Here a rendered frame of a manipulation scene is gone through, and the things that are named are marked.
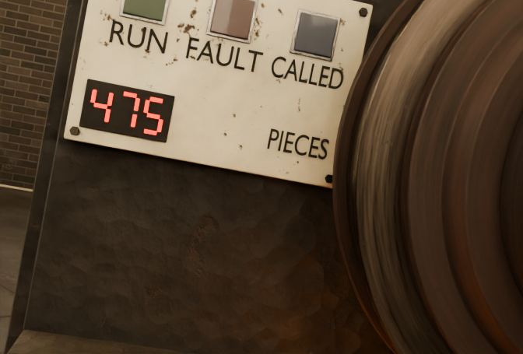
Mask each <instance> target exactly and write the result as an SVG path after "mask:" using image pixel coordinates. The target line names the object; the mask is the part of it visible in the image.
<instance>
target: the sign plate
mask: <svg viewBox="0 0 523 354"><path fill-rule="evenodd" d="M251 1H254V2H255V4H254V12H253V16H252V21H251V28H250V32H249V36H248V39H247V40H244V39H240V38H236V37H230V36H226V35H222V34H218V33H211V32H210V27H211V23H212V15H213V11H214V7H215V2H216V0H166V4H165V9H164V13H163V20H162V21H157V20H153V19H147V18H142V17H139V16H133V15H129V14H124V13H123V7H124V3H125V0H89V1H88V5H87V10H86V18H85V22H84V27H83V32H82V39H81V44H80V49H79V56H78V61H77V66H76V70H75V78H74V83H73V87H72V95H71V100H70V104H69V109H68V116H67V121H66V126H65V133H64V138H65V139H69V140H73V141H77V142H85V143H90V144H94V145H102V146H106V147H111V148H116V149H123V150H128V151H132V152H140V153H144V154H149V155H153V156H161V157H165V158H170V159H177V160H182V161H186V162H191V163H198V164H203V165H207V166H215V167H219V168H224V169H228V170H236V171H240V172H245V173H252V174H257V175H262V176H266V177H274V178H279V179H283V180H287V181H295V182H300V183H304V184H312V185H316V186H320V187H325V188H332V173H333V162H334V154H335V143H336V139H337V134H338V130H339V123H340V120H341V116H342V112H343V108H344V106H345V103H346V99H347V96H348V93H349V90H350V87H351V85H352V83H353V80H354V78H355V76H356V73H357V71H358V69H359V67H360V64H361V62H362V58H363V52H364V48H365V43H366V39H367V32H368V28H369V24H370V18H371V13H372V9H373V6H372V5H369V4H365V3H362V2H355V1H352V0H251ZM302 12H305V13H309V14H313V15H316V16H323V17H327V18H330V19H337V20H338V24H337V28H336V32H335V39H334V43H333V47H332V54H331V57H330V58H326V57H323V56H319V55H316V54H308V53H305V52H301V51H295V50H294V44H295V40H296V36H297V29H298V25H299V21H300V14H301V13H302ZM93 89H95V90H96V91H97V94H96V99H95V103H101V104H105V105H107V103H108V98H109V94H110V93H113V94H114V95H113V100H112V104H111V106H109V105H107V109H108V110H111V112H110V117H109V121H108V122H106V121H104V119H105V115H106V111H107V109H104V108H100V107H95V106H94V103H93V102H90V101H91V97H92V92H93ZM124 92H127V93H134V94H137V95H136V98H139V99H140V101H139V108H138V111H137V110H134V107H135V100H136V98H134V97H130V96H124ZM150 97H155V98H159V99H163V102H162V103H158V102H154V101H150ZM146 100H149V109H148V113H149V114H156V115H159V116H160V120H163V124H162V128H161V132H159V131H157V128H158V124H159V119H156V118H152V117H147V114H148V113H145V112H144V108H145V104H146ZM133 114H136V115H137V117H136V122H135V127H131V124H132V116H133ZM145 129H147V130H151V131H156V135H151V134H146V133H144V130H145Z"/></svg>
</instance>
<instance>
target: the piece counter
mask: <svg viewBox="0 0 523 354"><path fill-rule="evenodd" d="M96 94H97V91H96V90H95V89H93V92H92V97H91V101H90V102H93V103H94V106H95V107H100V108H104V109H107V105H109V106H111V104H112V100H113V95H114V94H113V93H110V94H109V98H108V103H107V105H105V104H101V103H95V99H96ZM136 95H137V94H134V93H127V92H124V96H130V97H134V98H136ZM139 101H140V99H139V98H136V100H135V107H134V110H137V111H138V108H139ZM150 101H154V102H158V103H162V102H163V99H159V98H155V97H150ZM148 109H149V100H146V104H145V108H144V112H145V113H148ZM110 112H111V110H108V109H107V111H106V115H105V119H104V121H106V122H108V121H109V117H110ZM136 117H137V115H136V114H133V116H132V124H131V127H135V122H136ZM147 117H152V118H156V119H159V124H158V128H157V131H159V132H161V128H162V124H163V120H160V116H159V115H156V114H149V113H148V114H147ZM144 133H146V134H151V135H156V131H151V130H147V129H145V130H144Z"/></svg>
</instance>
